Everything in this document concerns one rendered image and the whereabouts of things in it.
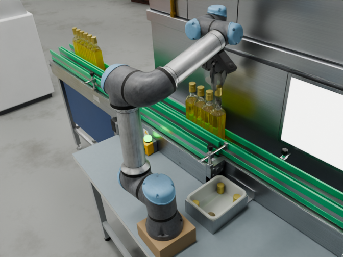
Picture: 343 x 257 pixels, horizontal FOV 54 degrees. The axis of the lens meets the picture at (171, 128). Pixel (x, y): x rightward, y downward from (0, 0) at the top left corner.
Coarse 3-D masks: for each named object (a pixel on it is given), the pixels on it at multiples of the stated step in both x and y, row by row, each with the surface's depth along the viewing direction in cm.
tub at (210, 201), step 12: (216, 180) 155; (228, 180) 152; (192, 192) 147; (204, 192) 152; (216, 192) 156; (228, 192) 154; (240, 192) 148; (192, 204) 142; (204, 204) 150; (216, 204) 150; (228, 204) 150; (216, 216) 136
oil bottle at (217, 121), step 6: (222, 108) 156; (210, 114) 158; (216, 114) 154; (222, 114) 155; (210, 120) 160; (216, 120) 156; (222, 120) 157; (210, 126) 162; (216, 126) 158; (222, 126) 160; (216, 132) 160; (222, 132) 162; (222, 138) 164
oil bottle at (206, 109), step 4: (204, 104) 160; (212, 104) 159; (204, 108) 160; (208, 108) 158; (212, 108) 159; (204, 112) 161; (208, 112) 158; (204, 116) 162; (208, 116) 160; (204, 120) 163; (208, 120) 161; (204, 124) 165; (208, 124) 162; (204, 128) 166; (208, 128) 164
